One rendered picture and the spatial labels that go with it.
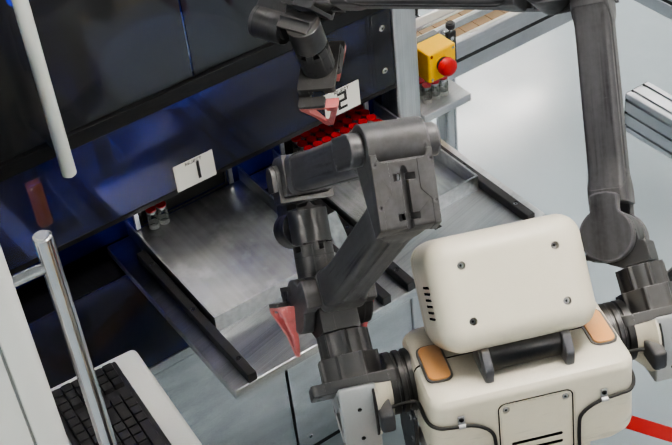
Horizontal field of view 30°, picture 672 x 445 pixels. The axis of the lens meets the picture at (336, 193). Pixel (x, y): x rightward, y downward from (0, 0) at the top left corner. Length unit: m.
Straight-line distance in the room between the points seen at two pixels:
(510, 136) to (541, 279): 2.46
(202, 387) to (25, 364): 1.10
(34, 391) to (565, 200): 2.39
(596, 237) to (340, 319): 0.38
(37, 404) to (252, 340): 0.60
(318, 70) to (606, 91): 0.51
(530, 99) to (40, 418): 2.78
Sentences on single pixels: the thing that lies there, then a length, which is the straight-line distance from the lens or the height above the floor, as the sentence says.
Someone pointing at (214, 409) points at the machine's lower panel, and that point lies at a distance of 2.78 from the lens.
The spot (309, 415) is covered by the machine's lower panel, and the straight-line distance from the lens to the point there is 2.99.
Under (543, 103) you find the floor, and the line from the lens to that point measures 4.21.
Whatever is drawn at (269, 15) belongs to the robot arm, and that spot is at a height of 1.39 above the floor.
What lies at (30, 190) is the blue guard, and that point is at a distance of 2.22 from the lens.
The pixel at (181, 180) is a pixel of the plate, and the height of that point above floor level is 1.01.
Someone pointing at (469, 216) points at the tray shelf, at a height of 0.88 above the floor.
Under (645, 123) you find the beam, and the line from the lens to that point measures 3.32.
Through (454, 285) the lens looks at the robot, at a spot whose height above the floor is 1.35.
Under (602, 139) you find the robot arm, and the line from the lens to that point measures 1.82.
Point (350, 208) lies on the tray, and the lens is 2.44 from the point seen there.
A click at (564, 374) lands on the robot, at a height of 1.23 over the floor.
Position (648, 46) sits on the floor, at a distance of 4.50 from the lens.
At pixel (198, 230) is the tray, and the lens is 2.45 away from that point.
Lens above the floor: 2.46
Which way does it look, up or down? 39 degrees down
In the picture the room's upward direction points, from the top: 7 degrees counter-clockwise
